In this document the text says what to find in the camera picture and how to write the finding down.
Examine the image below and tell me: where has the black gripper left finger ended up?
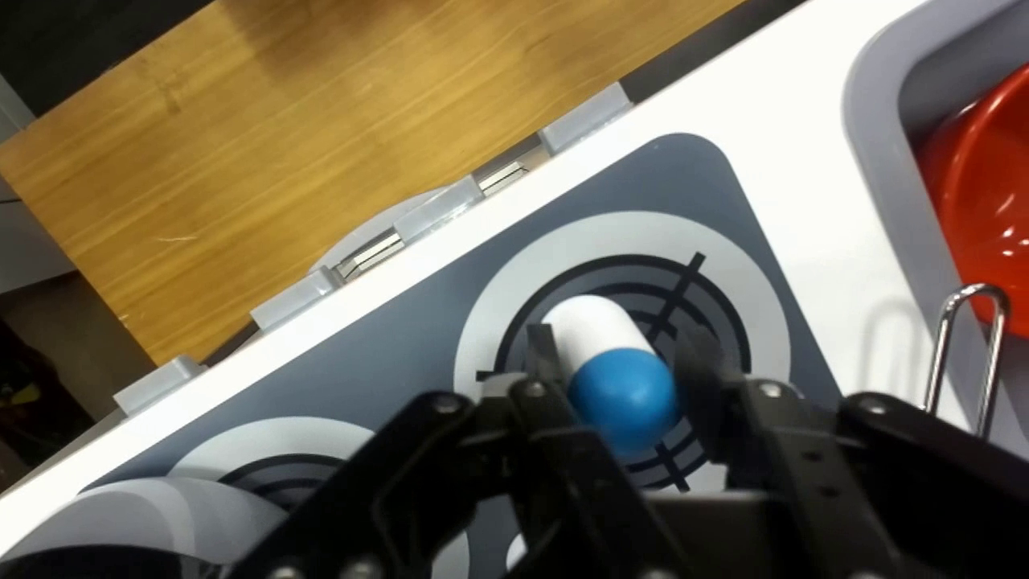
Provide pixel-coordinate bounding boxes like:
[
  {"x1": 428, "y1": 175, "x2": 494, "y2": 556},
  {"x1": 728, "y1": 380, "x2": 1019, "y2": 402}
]
[{"x1": 230, "y1": 317, "x2": 689, "y2": 579}]

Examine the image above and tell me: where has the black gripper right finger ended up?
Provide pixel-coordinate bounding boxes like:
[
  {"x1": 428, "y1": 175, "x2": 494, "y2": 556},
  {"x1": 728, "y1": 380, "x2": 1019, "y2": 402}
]
[{"x1": 673, "y1": 317, "x2": 1029, "y2": 579}]

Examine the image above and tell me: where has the blue and white ball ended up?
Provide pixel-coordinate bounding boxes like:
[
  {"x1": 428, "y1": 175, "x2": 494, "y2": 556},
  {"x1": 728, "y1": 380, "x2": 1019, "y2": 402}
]
[{"x1": 541, "y1": 291, "x2": 684, "y2": 460}]

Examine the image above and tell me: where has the grey stove knob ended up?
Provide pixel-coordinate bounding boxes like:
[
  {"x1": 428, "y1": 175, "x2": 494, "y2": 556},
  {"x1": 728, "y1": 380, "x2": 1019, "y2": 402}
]
[
  {"x1": 252, "y1": 270, "x2": 335, "y2": 331},
  {"x1": 398, "y1": 173, "x2": 480, "y2": 238},
  {"x1": 114, "y1": 352, "x2": 207, "y2": 413},
  {"x1": 541, "y1": 81, "x2": 636, "y2": 155}
]

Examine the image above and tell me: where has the red colander bowl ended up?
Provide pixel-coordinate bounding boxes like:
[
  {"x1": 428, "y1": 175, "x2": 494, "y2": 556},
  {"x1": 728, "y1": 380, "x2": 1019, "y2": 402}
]
[{"x1": 915, "y1": 60, "x2": 1029, "y2": 342}]

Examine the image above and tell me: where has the white toy kitchen unit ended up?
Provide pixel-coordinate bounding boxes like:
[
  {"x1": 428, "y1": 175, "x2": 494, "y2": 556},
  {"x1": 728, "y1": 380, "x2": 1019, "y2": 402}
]
[{"x1": 0, "y1": 0, "x2": 1029, "y2": 579}]

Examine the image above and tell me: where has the grey oven door handle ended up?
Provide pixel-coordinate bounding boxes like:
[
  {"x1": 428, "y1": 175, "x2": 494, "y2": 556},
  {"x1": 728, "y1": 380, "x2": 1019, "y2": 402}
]
[{"x1": 319, "y1": 155, "x2": 541, "y2": 286}]

